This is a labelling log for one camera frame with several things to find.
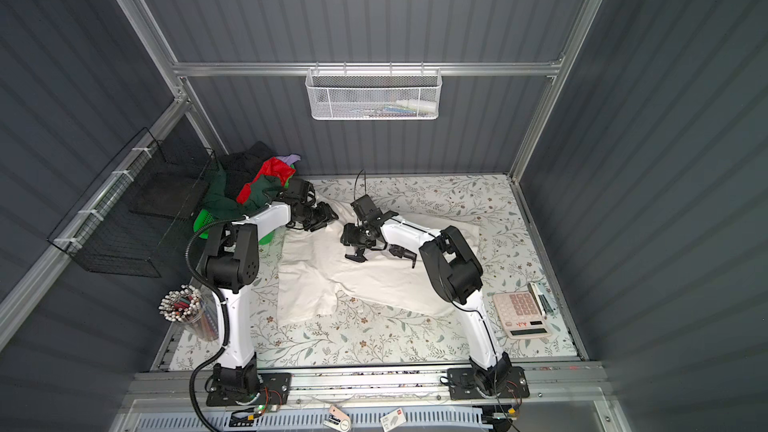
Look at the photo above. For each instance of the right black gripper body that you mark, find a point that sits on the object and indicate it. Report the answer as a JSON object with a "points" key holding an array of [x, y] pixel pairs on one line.
{"points": [[358, 236]]}

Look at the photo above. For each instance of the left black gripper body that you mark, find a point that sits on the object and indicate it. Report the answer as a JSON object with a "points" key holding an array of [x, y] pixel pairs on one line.
{"points": [[314, 217]]}

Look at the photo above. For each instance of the white printed t shirt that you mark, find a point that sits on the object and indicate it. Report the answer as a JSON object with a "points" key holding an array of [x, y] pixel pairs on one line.
{"points": [[313, 270]]}

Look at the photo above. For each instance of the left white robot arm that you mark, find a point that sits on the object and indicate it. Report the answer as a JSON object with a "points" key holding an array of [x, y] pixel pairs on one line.
{"points": [[229, 265]]}

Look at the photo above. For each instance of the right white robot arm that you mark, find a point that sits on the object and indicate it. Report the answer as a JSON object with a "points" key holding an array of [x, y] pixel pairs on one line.
{"points": [[453, 270]]}

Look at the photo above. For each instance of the purple t shirt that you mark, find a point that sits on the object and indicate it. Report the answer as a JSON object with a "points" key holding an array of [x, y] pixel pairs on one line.
{"points": [[290, 159]]}

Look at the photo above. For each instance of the red t shirt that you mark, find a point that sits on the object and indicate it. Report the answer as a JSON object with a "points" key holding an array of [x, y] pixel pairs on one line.
{"points": [[273, 176]]}

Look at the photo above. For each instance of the black t shirt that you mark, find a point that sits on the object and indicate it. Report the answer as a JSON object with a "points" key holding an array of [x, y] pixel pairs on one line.
{"points": [[242, 167]]}

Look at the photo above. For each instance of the dark green t shirt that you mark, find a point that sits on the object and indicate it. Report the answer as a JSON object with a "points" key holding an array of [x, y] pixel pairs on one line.
{"points": [[222, 207]]}

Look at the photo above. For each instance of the green laundry basket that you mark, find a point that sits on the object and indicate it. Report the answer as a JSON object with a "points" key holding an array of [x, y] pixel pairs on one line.
{"points": [[204, 218]]}

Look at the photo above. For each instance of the white bottle in basket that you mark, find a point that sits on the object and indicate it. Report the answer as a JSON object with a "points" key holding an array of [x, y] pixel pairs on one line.
{"points": [[420, 107]]}

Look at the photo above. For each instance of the cup of markers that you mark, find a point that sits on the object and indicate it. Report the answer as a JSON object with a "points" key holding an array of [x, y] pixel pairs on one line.
{"points": [[194, 309]]}

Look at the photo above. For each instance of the pink calculator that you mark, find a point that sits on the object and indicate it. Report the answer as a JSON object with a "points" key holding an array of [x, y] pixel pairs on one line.
{"points": [[520, 315]]}

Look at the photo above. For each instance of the white tag with red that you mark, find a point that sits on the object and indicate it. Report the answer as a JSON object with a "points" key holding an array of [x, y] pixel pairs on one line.
{"points": [[393, 419]]}

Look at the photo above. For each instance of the white tag left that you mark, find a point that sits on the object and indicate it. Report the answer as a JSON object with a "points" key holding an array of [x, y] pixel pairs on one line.
{"points": [[337, 420]]}

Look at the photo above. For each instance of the white wire mesh basket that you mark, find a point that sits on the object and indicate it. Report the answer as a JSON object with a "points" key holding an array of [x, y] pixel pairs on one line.
{"points": [[367, 97]]}

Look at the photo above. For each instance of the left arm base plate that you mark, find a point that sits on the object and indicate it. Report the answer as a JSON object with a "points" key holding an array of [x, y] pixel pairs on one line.
{"points": [[230, 388]]}

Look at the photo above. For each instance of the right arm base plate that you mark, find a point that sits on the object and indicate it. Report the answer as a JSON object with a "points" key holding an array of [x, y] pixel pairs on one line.
{"points": [[470, 384]]}

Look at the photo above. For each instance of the black wire mesh basket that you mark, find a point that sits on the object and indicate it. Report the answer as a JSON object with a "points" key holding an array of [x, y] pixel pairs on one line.
{"points": [[139, 220]]}

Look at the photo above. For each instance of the aluminium mounting rail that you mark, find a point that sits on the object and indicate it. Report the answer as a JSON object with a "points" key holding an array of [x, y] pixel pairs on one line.
{"points": [[379, 385]]}

